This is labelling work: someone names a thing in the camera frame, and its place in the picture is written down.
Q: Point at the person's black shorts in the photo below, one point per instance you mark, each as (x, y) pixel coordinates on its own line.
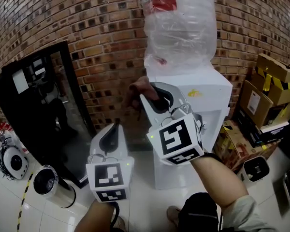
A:
(198, 214)

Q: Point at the person's right forearm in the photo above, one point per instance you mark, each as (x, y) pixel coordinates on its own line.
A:
(220, 182)

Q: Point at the white water dispenser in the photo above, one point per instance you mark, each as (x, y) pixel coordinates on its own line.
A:
(207, 93)

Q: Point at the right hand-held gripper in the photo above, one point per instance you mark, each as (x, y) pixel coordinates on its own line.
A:
(175, 139)

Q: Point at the plastic wrapped water bottle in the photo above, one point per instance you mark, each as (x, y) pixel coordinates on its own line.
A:
(181, 33)

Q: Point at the black box white print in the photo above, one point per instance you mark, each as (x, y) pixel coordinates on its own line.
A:
(275, 132)

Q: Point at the yellow black taped cardboard box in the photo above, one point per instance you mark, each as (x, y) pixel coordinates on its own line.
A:
(278, 71)

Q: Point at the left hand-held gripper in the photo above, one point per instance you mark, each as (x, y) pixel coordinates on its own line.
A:
(108, 175)

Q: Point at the black framed glass door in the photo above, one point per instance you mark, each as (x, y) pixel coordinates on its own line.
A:
(50, 120)

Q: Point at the red printed cardboard box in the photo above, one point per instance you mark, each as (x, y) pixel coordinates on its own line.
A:
(234, 144)

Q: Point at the cardboard box white label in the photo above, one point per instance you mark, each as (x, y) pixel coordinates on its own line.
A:
(253, 103)

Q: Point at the yellow black floor tape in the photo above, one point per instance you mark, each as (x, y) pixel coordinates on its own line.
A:
(25, 191)

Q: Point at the white square trash bin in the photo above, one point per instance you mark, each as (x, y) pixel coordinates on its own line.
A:
(246, 175)

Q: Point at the person's grey shirt sleeve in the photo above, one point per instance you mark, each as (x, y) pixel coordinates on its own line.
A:
(246, 216)

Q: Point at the brown cloth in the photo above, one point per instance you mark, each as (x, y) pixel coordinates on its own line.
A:
(142, 88)

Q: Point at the clear plastic bag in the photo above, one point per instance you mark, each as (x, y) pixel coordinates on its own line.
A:
(4, 129)

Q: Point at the black box blue print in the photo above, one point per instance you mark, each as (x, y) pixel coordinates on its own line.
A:
(249, 129)

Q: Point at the person's left shoe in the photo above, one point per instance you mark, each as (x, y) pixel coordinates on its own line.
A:
(119, 223)

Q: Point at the person's left forearm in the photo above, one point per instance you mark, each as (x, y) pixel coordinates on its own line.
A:
(94, 219)

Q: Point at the steel trash can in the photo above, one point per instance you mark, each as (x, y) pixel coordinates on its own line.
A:
(62, 194)

